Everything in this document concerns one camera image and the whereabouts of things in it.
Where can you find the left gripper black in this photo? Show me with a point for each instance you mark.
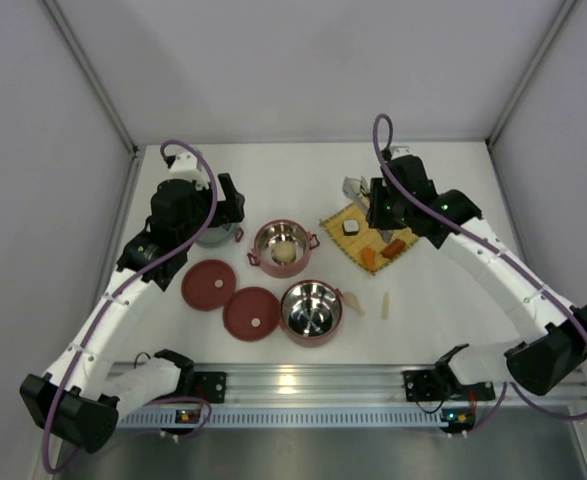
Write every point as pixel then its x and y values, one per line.
pixel 230 200

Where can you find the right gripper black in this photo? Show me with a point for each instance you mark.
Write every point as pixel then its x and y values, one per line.
pixel 377 203

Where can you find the grey lunch box lid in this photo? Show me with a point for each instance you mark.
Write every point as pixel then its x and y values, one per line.
pixel 219 236

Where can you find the metal tongs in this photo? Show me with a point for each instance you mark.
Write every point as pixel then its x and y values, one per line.
pixel 357 191

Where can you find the red sausage piece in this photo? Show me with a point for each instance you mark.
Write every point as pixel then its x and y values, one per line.
pixel 393 249

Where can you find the sushi roll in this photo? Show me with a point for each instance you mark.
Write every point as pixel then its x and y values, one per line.
pixel 350 227

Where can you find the pink lunch box tier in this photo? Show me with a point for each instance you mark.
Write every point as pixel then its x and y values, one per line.
pixel 277 231

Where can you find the white steamed bun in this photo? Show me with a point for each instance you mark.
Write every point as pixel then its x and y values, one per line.
pixel 284 253

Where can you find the dark red lid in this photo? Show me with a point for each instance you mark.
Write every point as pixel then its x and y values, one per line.
pixel 208 285
pixel 251 314

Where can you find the orange fried chicken piece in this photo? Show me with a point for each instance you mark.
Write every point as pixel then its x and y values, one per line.
pixel 368 256

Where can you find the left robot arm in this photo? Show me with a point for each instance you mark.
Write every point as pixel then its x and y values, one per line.
pixel 74 399

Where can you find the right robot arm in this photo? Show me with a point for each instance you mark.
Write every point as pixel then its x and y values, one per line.
pixel 551 331

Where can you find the bamboo woven mat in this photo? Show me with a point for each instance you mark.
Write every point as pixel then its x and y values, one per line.
pixel 352 246

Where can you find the beige spoon head piece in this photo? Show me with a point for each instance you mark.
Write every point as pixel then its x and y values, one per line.
pixel 352 302

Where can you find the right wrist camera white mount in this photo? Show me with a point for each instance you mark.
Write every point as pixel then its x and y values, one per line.
pixel 398 151

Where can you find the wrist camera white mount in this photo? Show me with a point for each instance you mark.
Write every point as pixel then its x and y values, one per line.
pixel 398 151
pixel 185 166

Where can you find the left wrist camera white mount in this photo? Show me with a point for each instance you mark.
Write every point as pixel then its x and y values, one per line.
pixel 185 166

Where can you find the beige spoon handle piece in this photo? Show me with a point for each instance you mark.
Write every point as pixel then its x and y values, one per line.
pixel 385 309

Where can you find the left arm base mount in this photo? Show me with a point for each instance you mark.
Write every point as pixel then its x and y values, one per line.
pixel 207 385

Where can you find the aluminium mounting rail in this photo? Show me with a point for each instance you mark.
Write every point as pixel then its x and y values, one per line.
pixel 263 385

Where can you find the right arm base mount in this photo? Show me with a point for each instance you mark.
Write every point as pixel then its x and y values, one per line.
pixel 427 385

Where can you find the perforated cable duct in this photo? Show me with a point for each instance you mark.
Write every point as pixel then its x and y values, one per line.
pixel 226 418

